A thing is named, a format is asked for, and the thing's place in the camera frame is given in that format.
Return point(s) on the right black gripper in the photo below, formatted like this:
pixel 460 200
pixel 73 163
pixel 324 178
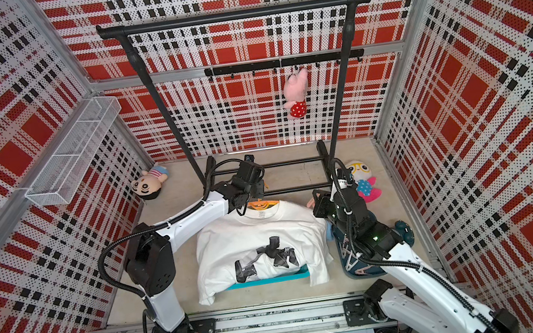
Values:
pixel 326 199

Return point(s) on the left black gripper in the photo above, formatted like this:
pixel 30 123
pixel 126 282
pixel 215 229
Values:
pixel 260 189

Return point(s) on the orange plastic hanger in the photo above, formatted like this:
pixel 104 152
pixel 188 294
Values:
pixel 262 205

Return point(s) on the pink clothespin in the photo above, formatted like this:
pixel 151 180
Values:
pixel 311 204

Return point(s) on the white printed t-shirt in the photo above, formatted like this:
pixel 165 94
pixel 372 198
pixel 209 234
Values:
pixel 261 245

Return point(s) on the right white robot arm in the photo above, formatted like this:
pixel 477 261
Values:
pixel 433 304

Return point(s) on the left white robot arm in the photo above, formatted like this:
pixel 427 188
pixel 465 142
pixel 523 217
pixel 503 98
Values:
pixel 150 260

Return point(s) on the dark teal clothespin bin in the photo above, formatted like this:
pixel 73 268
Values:
pixel 353 260

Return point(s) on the white owl plush toy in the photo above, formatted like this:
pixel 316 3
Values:
pixel 365 181

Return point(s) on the black clothes rack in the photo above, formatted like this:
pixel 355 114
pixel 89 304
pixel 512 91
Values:
pixel 325 154

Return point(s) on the teal flat tray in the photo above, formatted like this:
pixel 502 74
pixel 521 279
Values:
pixel 301 273

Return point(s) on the black-haired boy doll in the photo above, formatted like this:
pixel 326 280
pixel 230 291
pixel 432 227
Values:
pixel 148 186

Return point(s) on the pink pig plush toy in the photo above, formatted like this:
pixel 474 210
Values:
pixel 295 92

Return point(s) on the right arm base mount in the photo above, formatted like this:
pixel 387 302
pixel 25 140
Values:
pixel 362 312

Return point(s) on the black wall hook rail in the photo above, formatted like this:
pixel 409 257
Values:
pixel 297 61

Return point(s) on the white wire mesh basket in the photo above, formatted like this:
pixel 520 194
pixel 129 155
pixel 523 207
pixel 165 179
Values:
pixel 61 176

